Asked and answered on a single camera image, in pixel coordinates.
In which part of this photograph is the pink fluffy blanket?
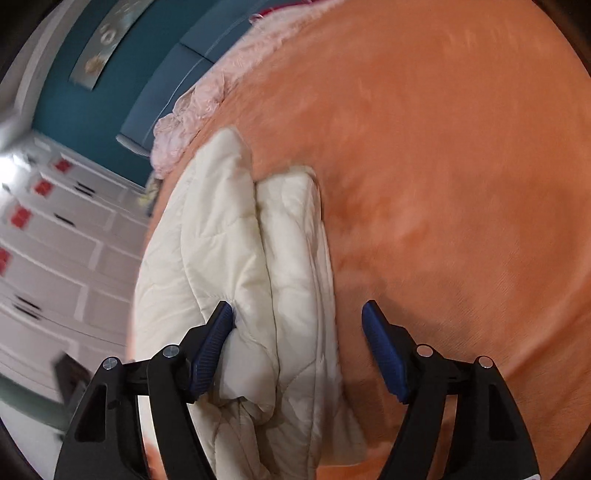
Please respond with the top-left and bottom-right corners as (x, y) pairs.
(150, 0), (345, 178)

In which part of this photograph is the white wardrobe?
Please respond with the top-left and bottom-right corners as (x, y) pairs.
(0, 131), (151, 365)

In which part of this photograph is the white quilted jacket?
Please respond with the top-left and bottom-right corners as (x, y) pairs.
(133, 127), (370, 480)

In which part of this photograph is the orange plush blanket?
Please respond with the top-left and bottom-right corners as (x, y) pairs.
(124, 0), (591, 480)

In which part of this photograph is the wall poster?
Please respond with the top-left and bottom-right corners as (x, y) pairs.
(69, 0), (151, 88)

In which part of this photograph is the dark chair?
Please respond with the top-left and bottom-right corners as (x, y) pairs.
(53, 352), (90, 404)

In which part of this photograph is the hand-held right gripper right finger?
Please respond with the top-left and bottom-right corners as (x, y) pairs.
(361, 300), (541, 480)

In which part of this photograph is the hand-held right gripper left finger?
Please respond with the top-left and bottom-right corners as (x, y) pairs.
(53, 301), (235, 480)

